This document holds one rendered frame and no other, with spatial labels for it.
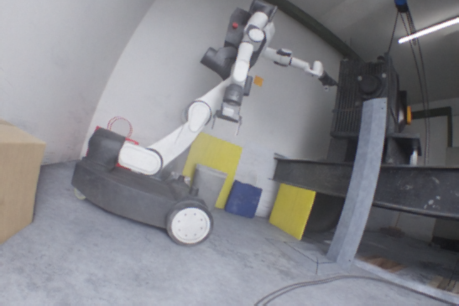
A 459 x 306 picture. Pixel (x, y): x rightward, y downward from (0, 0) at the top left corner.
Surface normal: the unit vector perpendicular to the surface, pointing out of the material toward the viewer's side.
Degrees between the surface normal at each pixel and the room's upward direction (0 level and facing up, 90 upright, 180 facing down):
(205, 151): 87
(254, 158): 90
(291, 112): 90
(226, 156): 87
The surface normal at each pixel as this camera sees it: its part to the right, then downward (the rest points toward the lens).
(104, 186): 0.07, -0.15
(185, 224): 0.39, -0.04
